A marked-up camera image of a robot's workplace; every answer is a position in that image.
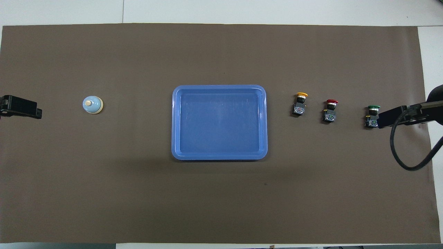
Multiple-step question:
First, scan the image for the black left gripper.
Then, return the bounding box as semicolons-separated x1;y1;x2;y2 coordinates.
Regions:
0;95;43;119

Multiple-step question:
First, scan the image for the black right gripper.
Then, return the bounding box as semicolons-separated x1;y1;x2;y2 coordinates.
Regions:
377;101;443;129

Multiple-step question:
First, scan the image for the green push button switch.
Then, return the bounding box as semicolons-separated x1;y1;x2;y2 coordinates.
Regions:
364;105;381;129

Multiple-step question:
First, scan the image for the red push button switch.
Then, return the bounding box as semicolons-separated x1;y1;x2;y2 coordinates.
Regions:
323;99;339;123

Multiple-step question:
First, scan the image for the yellow push button switch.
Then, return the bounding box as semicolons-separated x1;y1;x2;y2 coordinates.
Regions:
292;92;308;116

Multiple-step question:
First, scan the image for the light blue call bell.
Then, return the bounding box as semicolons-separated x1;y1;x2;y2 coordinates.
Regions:
82;95;104;114

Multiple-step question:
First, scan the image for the blue plastic tray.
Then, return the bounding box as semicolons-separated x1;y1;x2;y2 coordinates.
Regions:
171;85;268;161

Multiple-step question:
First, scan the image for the brown table mat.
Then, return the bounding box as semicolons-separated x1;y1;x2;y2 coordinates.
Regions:
0;23;442;244

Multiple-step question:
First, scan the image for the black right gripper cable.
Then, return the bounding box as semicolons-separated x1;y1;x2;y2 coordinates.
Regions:
390;110;443;171

